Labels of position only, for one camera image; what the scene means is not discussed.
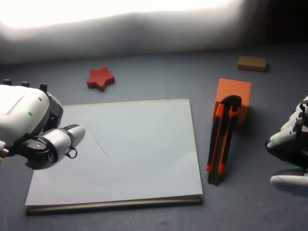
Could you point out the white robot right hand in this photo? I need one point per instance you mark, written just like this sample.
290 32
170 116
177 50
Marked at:
288 146

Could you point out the red star block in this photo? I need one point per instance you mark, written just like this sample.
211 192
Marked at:
99 78

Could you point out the brown wooden block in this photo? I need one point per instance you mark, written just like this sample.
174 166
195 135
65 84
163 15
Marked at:
251 63

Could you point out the white backdrop cloth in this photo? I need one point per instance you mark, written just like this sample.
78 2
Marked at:
144 36

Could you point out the grey table cloth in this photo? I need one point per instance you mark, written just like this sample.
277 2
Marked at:
156 77

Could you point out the orange foam cube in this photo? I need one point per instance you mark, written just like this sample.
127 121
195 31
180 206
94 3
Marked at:
237 90

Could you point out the white paper pad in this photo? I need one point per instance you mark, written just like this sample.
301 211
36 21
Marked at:
134 149

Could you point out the orange black utility knife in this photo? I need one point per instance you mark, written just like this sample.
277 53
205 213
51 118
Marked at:
220 144

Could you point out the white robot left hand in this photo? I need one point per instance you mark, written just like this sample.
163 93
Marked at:
21 113

